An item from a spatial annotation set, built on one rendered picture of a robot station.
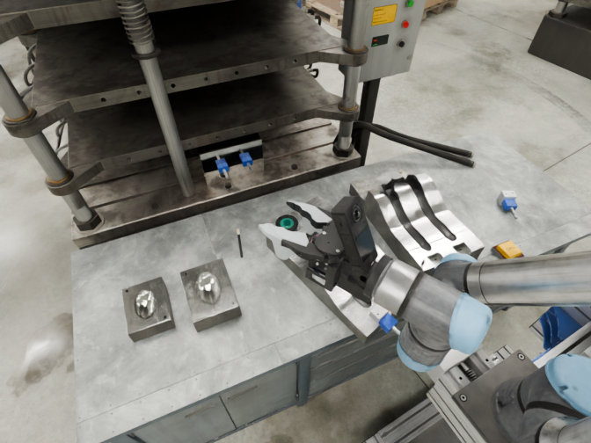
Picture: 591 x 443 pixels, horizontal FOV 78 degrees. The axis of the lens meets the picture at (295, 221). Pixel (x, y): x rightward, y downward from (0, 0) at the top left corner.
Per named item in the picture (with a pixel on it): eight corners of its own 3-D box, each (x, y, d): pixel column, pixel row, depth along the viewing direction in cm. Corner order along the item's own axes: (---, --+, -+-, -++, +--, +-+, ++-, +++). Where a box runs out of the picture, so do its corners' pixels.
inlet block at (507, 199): (519, 222, 148) (525, 214, 144) (507, 222, 148) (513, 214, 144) (507, 199, 156) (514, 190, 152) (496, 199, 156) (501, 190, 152)
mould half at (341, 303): (416, 296, 126) (424, 279, 118) (364, 344, 115) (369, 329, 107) (317, 214, 151) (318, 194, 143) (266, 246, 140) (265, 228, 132)
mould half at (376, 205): (476, 261, 136) (490, 238, 125) (417, 285, 129) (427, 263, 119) (399, 177, 166) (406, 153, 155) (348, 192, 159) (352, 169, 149)
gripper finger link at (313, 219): (284, 221, 69) (315, 251, 64) (286, 197, 65) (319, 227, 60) (297, 215, 71) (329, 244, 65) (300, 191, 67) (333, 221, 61)
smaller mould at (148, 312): (175, 327, 119) (171, 319, 114) (134, 343, 115) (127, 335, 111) (165, 285, 129) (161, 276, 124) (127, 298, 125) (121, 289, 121)
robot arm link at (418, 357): (453, 333, 67) (475, 303, 59) (429, 385, 61) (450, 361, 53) (412, 310, 70) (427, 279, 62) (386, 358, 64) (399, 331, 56)
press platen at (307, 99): (365, 140, 172) (370, 106, 159) (66, 222, 139) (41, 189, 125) (295, 62, 222) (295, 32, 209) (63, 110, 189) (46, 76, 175)
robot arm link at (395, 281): (405, 294, 50) (426, 258, 55) (375, 277, 52) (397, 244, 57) (391, 323, 55) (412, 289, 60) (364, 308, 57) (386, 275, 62)
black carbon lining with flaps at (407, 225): (458, 243, 132) (467, 225, 125) (421, 257, 128) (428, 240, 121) (403, 182, 153) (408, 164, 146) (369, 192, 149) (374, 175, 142)
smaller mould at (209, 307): (242, 315, 121) (239, 305, 116) (197, 332, 117) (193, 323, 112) (225, 269, 133) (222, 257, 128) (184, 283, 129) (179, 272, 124)
